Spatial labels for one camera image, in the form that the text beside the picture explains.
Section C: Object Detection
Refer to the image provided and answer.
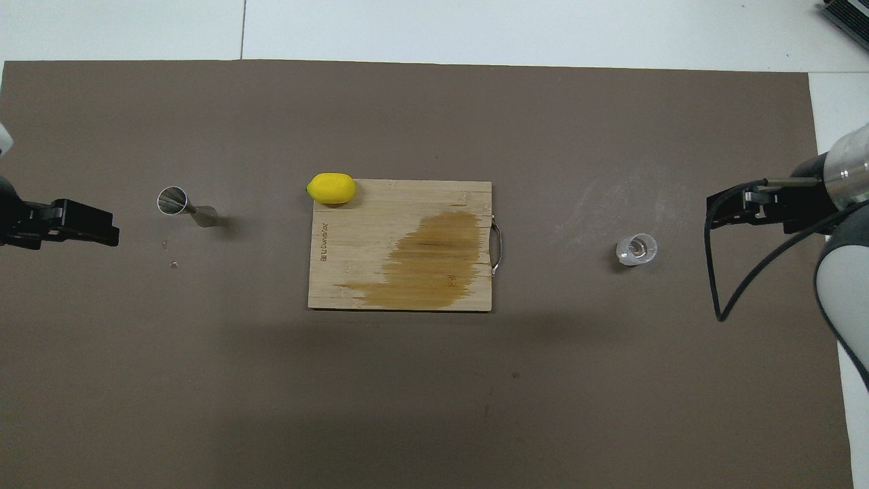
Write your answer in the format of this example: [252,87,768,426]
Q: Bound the steel double jigger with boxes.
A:
[157,186,219,228]

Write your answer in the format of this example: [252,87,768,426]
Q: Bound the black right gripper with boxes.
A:
[706,155,839,235]

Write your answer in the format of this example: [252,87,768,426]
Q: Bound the grey ribbed device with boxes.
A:
[818,0,869,33]

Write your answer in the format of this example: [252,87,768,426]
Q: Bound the yellow lemon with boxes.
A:
[306,173,357,206]

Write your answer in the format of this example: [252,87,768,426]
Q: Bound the small clear glass cup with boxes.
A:
[616,233,659,267]

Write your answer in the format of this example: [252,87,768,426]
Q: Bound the brown table mat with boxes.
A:
[0,60,855,489]

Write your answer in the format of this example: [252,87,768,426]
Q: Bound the stained bamboo cutting board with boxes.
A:
[308,179,503,312]

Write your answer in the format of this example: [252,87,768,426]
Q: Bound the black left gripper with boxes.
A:
[0,175,120,249]

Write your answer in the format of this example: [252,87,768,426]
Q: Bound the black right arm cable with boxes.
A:
[704,178,849,322]

